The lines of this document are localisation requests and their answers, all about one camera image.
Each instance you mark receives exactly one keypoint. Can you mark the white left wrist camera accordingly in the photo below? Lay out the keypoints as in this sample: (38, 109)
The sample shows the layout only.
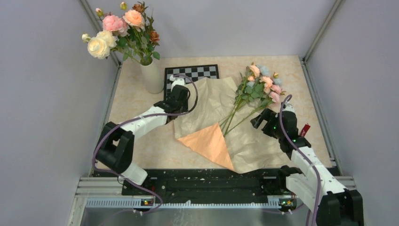
(176, 81)

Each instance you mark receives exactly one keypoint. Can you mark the black white checkerboard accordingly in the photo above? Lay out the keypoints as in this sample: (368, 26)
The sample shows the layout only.
(194, 72)

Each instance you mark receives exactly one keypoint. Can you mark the white ceramic vase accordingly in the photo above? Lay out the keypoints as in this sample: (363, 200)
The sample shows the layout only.
(152, 78)

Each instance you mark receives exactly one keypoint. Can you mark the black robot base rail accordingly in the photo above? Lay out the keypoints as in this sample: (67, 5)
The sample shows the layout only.
(208, 186)

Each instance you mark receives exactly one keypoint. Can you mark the orange paper bouquet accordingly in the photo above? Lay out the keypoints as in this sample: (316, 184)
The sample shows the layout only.
(244, 149)

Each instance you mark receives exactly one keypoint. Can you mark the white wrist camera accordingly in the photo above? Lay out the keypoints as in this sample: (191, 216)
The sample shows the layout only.
(287, 107)
(176, 81)

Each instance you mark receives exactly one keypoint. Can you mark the pink blue flower bunch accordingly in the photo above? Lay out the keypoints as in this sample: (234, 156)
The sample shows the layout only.
(259, 88)

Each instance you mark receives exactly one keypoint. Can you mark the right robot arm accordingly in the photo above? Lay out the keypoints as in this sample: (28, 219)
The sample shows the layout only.
(329, 201)

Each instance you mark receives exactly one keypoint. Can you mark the dark red ribbon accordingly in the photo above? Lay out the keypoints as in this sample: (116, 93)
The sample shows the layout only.
(304, 130)

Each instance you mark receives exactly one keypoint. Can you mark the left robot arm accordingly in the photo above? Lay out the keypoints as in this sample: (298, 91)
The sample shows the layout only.
(115, 147)

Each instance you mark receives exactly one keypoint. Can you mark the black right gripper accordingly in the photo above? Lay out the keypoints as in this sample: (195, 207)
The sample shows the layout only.
(268, 115)

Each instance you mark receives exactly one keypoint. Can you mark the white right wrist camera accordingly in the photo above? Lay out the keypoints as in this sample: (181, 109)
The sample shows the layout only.
(287, 107)

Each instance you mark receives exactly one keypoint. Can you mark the flower bunch in vase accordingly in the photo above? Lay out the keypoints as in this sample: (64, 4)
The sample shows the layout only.
(132, 34)

